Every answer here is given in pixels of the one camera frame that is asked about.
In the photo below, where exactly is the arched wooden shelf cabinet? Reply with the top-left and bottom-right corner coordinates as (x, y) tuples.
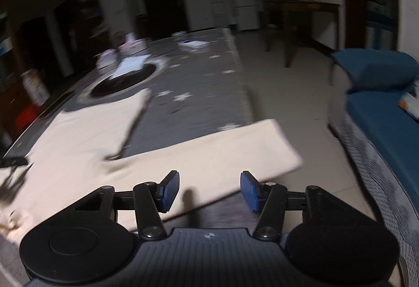
(0, 0), (110, 101)

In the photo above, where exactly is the white refrigerator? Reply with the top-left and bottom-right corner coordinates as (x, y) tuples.
(229, 0), (261, 31)

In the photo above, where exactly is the water dispenser with blue bottle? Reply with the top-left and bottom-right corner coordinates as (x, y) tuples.
(207, 0), (230, 29)

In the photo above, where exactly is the cream long-sleeved top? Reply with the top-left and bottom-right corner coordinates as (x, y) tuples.
(0, 88), (305, 240)

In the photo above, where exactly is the white printed paper bag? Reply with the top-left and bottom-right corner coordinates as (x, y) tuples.
(21, 69), (49, 107)

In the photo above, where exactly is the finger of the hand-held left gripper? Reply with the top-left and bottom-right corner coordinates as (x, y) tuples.
(0, 157), (29, 168)

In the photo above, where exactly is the wooden side desk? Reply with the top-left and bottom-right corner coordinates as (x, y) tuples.
(263, 0), (343, 69)

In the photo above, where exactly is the grey star-print tablecloth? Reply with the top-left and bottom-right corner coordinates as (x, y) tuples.
(0, 28), (256, 287)

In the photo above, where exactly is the white and orange toy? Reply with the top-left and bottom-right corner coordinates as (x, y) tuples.
(398, 80), (419, 122)

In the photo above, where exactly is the white crumpled cloth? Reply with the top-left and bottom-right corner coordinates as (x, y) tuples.
(113, 56), (149, 78)

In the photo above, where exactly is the red plastic stool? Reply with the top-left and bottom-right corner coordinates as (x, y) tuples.
(15, 105), (43, 130)

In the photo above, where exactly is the blue covered sofa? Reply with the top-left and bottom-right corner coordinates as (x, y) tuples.
(329, 90), (419, 287)

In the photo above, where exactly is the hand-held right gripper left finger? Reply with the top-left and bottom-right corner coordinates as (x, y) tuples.
(70, 170), (181, 241)

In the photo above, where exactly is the round built-in induction hob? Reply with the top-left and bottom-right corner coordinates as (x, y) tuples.
(79, 59), (171, 104)

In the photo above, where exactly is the blue cushion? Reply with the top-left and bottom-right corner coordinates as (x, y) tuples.
(329, 48), (419, 93)

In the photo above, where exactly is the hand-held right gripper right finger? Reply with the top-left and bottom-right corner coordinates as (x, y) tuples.
(240, 171), (346, 241)

